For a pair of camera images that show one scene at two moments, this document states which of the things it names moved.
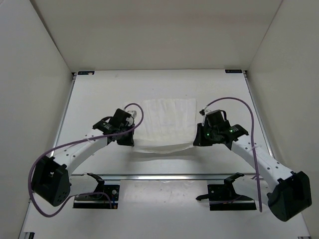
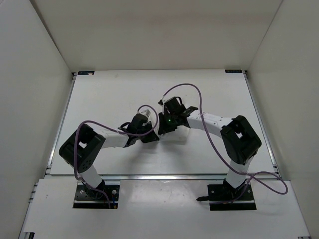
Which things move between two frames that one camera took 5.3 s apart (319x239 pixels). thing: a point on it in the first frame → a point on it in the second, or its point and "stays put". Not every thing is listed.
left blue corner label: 85,72 stays put
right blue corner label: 234,71 stays put
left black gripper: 128,141 → 151,137
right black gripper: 200,141 → 163,128
